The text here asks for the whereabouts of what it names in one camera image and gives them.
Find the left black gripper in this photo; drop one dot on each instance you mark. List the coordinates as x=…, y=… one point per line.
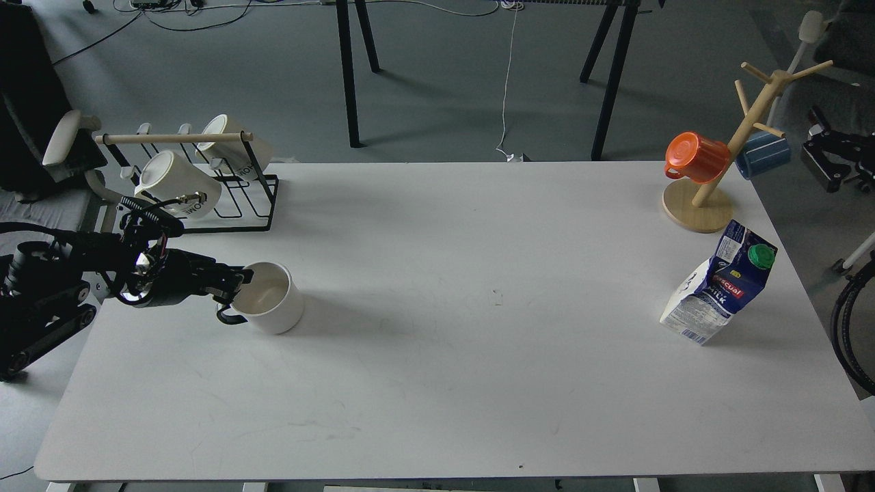
x=176, y=275

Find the white mug with black handle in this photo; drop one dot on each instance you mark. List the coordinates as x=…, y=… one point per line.
x=271, y=301

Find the blue white milk carton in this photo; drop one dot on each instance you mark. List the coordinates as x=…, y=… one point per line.
x=721, y=286

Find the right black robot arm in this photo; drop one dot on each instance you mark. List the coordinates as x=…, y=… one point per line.
x=835, y=157

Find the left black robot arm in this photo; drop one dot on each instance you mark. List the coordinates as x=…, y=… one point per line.
x=44, y=291

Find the cream mug rear on rack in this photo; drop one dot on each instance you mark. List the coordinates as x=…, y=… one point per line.
x=237, y=159

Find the cream mug on rack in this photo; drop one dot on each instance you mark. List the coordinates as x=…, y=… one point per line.
x=168, y=175
x=237, y=159

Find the cream mug front on rack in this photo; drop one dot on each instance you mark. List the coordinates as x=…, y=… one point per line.
x=168, y=175

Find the black table trestle legs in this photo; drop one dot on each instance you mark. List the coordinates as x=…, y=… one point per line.
x=628, y=10

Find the wooden mug tree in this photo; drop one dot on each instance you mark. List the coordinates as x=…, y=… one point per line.
x=704, y=208

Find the orange mug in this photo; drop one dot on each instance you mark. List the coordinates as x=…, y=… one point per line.
x=699, y=158

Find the blue mug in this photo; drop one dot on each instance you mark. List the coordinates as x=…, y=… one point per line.
x=762, y=152

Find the grey office chair right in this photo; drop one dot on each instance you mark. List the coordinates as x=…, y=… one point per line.
x=844, y=92

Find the black wire mug rack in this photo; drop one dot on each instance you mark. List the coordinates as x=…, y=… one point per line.
x=243, y=207

